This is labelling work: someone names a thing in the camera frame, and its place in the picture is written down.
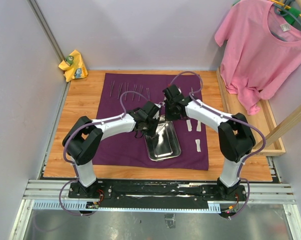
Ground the steel instrument tray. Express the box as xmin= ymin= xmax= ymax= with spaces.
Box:
xmin=145 ymin=115 xmax=182 ymax=162

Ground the purple surgical wrap cloth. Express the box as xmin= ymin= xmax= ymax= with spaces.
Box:
xmin=92 ymin=73 xmax=209 ymax=171

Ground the white gauze pad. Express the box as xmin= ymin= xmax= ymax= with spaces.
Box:
xmin=195 ymin=139 xmax=201 ymax=153
xmin=186 ymin=119 xmax=193 ymax=132
xmin=196 ymin=121 xmax=202 ymax=132

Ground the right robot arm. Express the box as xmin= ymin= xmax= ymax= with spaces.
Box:
xmin=163 ymin=84 xmax=256 ymax=200

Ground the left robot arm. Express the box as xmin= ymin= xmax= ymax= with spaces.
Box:
xmin=62 ymin=101 xmax=161 ymax=198

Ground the yellow paper bag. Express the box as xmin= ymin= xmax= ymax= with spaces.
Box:
xmin=58 ymin=49 xmax=88 ymax=83

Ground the wooden tray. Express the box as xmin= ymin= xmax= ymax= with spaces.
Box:
xmin=216 ymin=68 xmax=286 ymax=157

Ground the pink t-shirt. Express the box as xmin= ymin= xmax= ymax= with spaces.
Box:
xmin=214 ymin=0 xmax=301 ymax=115

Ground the wooden beam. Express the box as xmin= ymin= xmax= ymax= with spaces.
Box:
xmin=265 ymin=105 xmax=301 ymax=148

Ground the grey clothes hanger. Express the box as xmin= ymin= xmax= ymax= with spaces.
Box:
xmin=273 ymin=1 xmax=301 ymax=42

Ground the yellow hoop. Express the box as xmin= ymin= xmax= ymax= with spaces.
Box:
xmin=270 ymin=0 xmax=301 ymax=32

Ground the green hanger clip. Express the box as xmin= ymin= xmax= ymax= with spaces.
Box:
xmin=284 ymin=7 xmax=301 ymax=25

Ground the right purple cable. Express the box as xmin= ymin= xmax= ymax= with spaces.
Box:
xmin=167 ymin=71 xmax=268 ymax=221

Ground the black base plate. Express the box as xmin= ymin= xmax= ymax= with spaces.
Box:
xmin=68 ymin=179 xmax=247 ymax=210

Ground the aluminium rail frame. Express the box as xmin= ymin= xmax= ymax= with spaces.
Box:
xmin=9 ymin=179 xmax=301 ymax=240

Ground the aluminium corner post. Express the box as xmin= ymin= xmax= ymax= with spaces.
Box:
xmin=27 ymin=0 xmax=64 ymax=62

